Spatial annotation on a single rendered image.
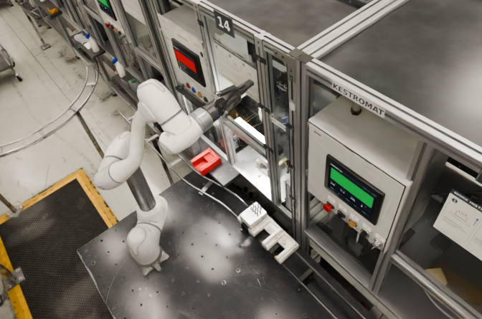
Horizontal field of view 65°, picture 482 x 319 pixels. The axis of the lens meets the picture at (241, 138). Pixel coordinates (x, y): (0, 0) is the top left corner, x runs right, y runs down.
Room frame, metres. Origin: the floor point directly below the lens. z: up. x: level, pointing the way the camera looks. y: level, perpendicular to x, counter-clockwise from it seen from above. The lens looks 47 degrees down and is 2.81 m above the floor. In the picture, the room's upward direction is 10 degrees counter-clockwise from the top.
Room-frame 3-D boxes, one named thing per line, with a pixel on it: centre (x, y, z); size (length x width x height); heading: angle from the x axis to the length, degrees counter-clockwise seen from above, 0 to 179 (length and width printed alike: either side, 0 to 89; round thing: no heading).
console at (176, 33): (1.80, 0.12, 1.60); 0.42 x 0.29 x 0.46; 32
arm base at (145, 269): (1.12, 0.66, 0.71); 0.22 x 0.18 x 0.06; 32
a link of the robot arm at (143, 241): (1.14, 0.67, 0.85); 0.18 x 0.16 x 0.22; 163
